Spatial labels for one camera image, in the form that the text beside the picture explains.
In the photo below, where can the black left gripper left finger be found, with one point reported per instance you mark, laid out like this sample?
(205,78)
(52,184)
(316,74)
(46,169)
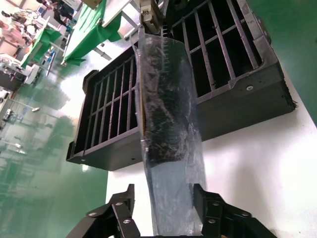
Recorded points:
(121,215)

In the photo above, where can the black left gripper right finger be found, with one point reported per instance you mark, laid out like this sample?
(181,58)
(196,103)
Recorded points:
(218,210)

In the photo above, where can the translucent antistatic bag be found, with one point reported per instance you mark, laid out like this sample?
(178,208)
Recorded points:
(173,193)

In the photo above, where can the graphics card with metal bracket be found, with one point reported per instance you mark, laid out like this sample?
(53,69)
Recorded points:
(161,124)

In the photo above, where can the black slotted plastic container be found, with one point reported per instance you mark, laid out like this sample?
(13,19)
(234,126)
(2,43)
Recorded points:
(247,106)

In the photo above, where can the white equipment cart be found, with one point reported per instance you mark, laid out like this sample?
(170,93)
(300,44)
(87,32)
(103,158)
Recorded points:
(27,74)

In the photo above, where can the green cloth covered table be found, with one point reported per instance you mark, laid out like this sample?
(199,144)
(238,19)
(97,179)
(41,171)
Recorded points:
(86,32)
(42,42)

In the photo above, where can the white table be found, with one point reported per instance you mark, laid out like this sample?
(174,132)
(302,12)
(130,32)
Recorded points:
(116,15)

